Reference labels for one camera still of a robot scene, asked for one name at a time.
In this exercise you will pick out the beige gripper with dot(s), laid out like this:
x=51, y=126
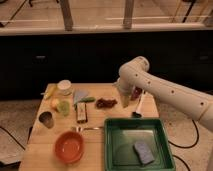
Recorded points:
x=125, y=96

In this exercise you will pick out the dark red grape bunch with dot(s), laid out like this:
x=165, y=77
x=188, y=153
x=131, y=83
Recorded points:
x=105, y=103

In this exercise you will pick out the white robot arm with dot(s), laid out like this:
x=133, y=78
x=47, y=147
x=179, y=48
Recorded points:
x=193, y=103

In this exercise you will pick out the dark maroon bowl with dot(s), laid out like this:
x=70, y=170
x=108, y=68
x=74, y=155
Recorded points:
x=136, y=93

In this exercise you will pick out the orange red bowl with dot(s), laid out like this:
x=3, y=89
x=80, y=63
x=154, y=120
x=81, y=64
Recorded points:
x=69, y=147

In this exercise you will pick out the green pepper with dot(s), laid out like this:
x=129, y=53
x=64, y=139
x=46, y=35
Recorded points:
x=87, y=100

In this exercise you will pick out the green plastic tray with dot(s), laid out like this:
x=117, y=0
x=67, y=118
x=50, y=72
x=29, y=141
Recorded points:
x=120, y=134

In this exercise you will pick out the brown chocolate bar box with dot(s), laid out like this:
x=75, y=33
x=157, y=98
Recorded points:
x=81, y=113

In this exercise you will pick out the blue grey cloth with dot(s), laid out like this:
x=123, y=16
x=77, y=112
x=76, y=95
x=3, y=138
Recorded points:
x=78, y=95

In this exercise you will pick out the metal spoon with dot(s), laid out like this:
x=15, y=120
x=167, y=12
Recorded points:
x=80, y=129

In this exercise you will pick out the blue grey sponge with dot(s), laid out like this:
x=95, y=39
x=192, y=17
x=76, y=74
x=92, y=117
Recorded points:
x=143, y=151

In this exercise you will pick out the white round container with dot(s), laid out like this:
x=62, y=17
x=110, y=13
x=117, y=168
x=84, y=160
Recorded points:
x=64, y=87

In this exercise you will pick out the peach coloured fruit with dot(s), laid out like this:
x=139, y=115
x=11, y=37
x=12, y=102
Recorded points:
x=54, y=103

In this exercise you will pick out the yellow banana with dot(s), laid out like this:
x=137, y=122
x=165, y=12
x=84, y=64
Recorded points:
x=48, y=93

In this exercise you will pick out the grey metal cup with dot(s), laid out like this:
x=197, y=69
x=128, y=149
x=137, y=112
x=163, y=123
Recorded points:
x=46, y=119

